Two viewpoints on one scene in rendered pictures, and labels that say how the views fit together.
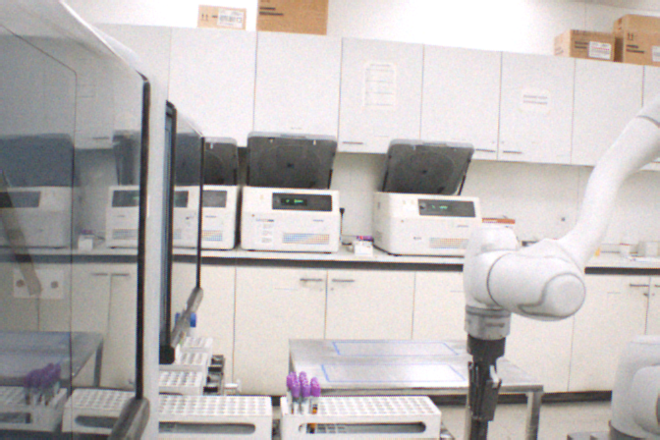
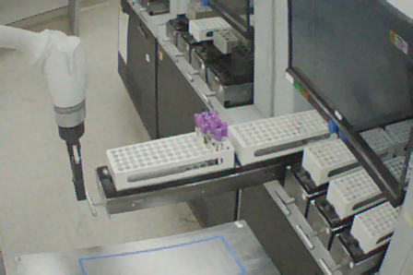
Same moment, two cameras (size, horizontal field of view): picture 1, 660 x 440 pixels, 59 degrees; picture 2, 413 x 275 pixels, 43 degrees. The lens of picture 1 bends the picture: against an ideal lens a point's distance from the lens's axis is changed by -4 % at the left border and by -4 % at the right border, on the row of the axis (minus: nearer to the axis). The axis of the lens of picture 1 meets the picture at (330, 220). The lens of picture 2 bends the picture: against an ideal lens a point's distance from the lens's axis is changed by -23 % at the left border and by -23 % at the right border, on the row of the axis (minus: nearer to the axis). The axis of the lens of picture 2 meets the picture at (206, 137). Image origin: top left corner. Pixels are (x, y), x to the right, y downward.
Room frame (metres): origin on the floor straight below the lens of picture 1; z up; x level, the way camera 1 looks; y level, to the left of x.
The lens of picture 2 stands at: (2.39, -0.28, 1.74)
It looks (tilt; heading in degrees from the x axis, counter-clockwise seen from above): 33 degrees down; 166
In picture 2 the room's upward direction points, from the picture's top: straight up
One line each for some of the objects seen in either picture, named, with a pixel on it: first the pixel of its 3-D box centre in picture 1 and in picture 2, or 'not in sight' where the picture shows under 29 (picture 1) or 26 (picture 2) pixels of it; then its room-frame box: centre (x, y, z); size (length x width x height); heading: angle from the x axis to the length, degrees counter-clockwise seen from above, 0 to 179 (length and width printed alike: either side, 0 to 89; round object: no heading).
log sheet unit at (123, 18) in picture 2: not in sight; (121, 32); (-0.64, -0.03, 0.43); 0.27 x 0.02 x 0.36; 7
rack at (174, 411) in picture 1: (191, 420); (287, 136); (1.09, 0.24, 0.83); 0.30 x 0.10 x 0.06; 97
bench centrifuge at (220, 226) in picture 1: (192, 191); not in sight; (3.64, 0.83, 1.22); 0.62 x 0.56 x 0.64; 5
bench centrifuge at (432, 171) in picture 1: (425, 196); not in sight; (3.82, -0.59, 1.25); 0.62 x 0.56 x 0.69; 7
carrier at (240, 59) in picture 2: not in sight; (241, 61); (0.69, 0.23, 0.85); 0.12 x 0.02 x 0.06; 7
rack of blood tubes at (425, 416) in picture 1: (358, 420); (168, 161); (1.13, -0.07, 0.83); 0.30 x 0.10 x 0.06; 97
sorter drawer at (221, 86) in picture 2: not in sight; (302, 72); (0.66, 0.47, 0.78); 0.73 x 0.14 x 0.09; 97
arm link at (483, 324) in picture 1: (487, 320); (69, 109); (1.16, -0.31, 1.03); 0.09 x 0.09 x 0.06
